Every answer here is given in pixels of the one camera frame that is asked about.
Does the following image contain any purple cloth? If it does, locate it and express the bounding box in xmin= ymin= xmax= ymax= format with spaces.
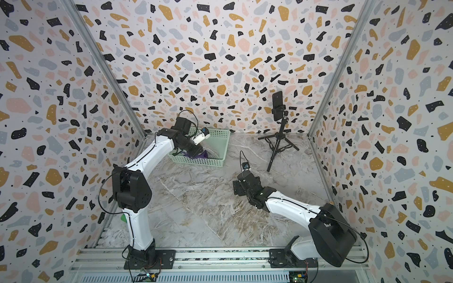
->
xmin=183 ymin=150 xmax=209 ymax=159

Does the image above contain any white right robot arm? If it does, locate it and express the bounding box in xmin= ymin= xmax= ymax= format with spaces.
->
xmin=232 ymin=170 xmax=360 ymax=267

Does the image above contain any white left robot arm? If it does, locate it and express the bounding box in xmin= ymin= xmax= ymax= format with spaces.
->
xmin=112 ymin=117 xmax=210 ymax=266

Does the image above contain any mint green plastic basket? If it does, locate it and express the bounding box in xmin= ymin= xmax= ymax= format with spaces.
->
xmin=168 ymin=129 xmax=231 ymax=167

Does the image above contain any black tripod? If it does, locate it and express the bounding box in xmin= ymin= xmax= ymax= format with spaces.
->
xmin=258 ymin=111 xmax=300 ymax=172

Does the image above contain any black smartphone on tripod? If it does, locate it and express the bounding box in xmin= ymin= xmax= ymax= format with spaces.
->
xmin=271 ymin=91 xmax=285 ymax=121

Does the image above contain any right circuit board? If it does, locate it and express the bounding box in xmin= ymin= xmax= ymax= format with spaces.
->
xmin=289 ymin=271 xmax=308 ymax=283

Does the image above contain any circuit board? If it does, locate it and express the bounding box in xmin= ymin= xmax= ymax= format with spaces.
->
xmin=289 ymin=271 xmax=308 ymax=283
xmin=135 ymin=271 xmax=159 ymax=283

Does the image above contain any left circuit board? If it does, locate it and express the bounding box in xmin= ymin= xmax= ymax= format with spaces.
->
xmin=135 ymin=271 xmax=159 ymax=283

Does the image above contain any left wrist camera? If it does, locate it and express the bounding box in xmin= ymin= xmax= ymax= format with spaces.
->
xmin=192 ymin=127 xmax=210 ymax=145

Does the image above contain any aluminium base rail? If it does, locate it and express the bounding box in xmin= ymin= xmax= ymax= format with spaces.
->
xmin=68 ymin=245 xmax=374 ymax=283

